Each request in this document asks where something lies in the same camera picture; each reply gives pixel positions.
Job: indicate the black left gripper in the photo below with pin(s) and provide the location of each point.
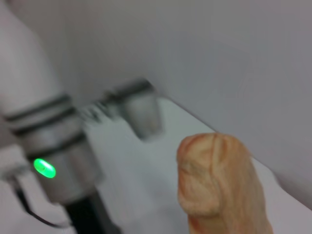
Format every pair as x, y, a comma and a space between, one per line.
87, 217

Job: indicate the long toasted bread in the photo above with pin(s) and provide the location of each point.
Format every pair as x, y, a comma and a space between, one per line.
219, 182

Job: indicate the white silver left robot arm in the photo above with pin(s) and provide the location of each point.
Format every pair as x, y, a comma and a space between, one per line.
36, 109

